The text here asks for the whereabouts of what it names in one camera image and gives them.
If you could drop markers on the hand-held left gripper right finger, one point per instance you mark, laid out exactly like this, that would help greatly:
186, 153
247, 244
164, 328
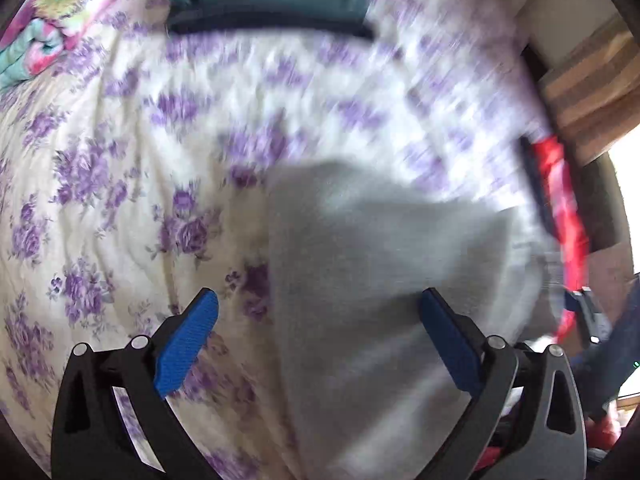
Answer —
447, 340

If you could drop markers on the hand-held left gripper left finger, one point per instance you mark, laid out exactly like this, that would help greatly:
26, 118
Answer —
187, 342

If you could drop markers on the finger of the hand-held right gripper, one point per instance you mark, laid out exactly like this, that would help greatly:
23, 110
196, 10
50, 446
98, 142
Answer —
587, 310

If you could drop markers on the grey fleece pants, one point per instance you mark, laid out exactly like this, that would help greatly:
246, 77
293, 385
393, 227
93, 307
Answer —
375, 260

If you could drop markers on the folded navy pants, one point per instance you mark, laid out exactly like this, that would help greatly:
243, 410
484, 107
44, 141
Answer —
270, 22

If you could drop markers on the red striped cloth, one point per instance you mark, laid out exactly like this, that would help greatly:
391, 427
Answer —
562, 195

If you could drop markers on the purple floral bedsheet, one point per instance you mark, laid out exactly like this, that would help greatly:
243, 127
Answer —
125, 160

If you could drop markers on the wooden furniture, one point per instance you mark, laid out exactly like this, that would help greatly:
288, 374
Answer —
592, 95

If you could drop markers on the folded floral quilt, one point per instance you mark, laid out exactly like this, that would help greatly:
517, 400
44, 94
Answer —
65, 5

